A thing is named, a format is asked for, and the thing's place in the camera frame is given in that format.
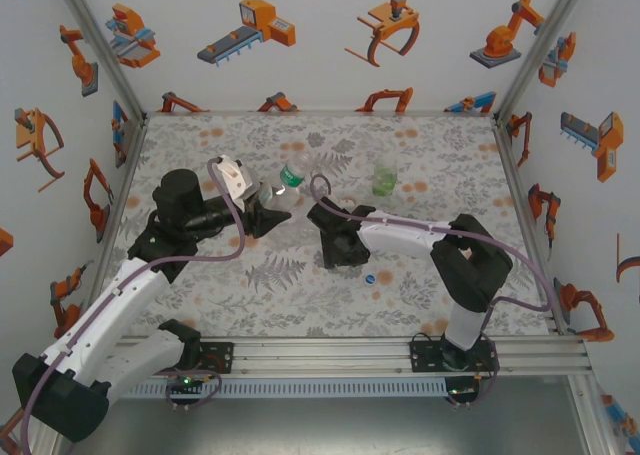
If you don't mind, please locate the clear bottle dark green label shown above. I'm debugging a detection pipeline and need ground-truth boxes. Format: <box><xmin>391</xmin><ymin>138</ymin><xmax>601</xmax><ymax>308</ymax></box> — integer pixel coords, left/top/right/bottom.
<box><xmin>257</xmin><ymin>150</ymin><xmax>317</xmax><ymax>212</ymax></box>

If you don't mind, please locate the clear bottle light green label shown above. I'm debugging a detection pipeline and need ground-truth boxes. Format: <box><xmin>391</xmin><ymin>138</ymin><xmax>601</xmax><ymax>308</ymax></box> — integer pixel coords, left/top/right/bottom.
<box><xmin>370</xmin><ymin>155</ymin><xmax>400</xmax><ymax>200</ymax></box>

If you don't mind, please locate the floral patterned table mat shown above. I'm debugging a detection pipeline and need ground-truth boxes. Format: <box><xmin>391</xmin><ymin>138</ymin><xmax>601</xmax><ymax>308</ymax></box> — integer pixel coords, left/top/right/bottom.
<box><xmin>102</xmin><ymin>114</ymin><xmax>554</xmax><ymax>339</ymax></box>

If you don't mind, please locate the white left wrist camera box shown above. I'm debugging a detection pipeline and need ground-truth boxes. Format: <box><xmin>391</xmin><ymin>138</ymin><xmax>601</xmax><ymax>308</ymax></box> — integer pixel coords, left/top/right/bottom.
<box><xmin>216</xmin><ymin>154</ymin><xmax>260</xmax><ymax>204</ymax></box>

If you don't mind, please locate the aluminium frame side rail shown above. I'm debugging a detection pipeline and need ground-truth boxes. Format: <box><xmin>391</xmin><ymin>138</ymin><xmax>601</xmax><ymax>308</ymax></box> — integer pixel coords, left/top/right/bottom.
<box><xmin>492</xmin><ymin>112</ymin><xmax>571</xmax><ymax>336</ymax></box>
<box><xmin>74</xmin><ymin>114</ymin><xmax>150</xmax><ymax>339</ymax></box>

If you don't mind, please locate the thin aluminium frame rail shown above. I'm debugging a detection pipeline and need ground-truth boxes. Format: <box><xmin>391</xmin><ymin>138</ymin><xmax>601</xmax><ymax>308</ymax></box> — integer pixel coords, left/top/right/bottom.
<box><xmin>143</xmin><ymin>108</ymin><xmax>500</xmax><ymax>119</ymax></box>

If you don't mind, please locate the wide grooved aluminium rail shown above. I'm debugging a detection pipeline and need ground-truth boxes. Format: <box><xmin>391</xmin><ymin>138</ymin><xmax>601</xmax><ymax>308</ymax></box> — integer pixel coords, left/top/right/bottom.
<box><xmin>47</xmin><ymin>337</ymin><xmax>595</xmax><ymax>379</ymax></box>

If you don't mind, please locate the white slotted cable duct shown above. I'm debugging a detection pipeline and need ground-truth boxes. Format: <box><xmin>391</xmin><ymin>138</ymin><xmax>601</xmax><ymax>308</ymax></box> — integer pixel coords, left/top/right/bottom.
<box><xmin>119</xmin><ymin>378</ymin><xmax>448</xmax><ymax>399</ymax></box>

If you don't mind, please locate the aluminium frame post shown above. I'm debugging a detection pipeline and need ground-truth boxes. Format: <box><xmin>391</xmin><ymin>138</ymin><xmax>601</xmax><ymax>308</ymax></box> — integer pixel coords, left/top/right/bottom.
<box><xmin>493</xmin><ymin>0</ymin><xmax>595</xmax><ymax>121</ymax></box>
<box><xmin>49</xmin><ymin>0</ymin><xmax>149</xmax><ymax>121</ymax></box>

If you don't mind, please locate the purple left arm base cable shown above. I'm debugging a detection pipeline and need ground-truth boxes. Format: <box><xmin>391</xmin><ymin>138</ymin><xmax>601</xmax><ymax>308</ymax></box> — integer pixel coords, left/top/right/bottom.
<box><xmin>166</xmin><ymin>347</ymin><xmax>222</xmax><ymax>414</ymax></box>

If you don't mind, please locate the purple arm base cable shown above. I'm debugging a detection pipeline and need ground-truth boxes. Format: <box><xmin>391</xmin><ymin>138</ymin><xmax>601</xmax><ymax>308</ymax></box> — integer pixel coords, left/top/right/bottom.
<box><xmin>446</xmin><ymin>347</ymin><xmax>509</xmax><ymax>411</ymax></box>
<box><xmin>166</xmin><ymin>347</ymin><xmax>222</xmax><ymax>414</ymax></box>

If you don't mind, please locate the purple right arm base cable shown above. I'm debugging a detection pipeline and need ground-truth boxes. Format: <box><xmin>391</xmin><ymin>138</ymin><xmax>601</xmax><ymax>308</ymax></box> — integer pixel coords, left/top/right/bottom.
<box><xmin>446</xmin><ymin>347</ymin><xmax>509</xmax><ymax>411</ymax></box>

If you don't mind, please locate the aluminium frame leg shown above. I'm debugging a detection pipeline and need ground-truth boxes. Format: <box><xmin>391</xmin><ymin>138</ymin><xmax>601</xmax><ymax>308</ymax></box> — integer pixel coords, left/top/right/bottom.
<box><xmin>566</xmin><ymin>374</ymin><xmax>625</xmax><ymax>455</ymax></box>

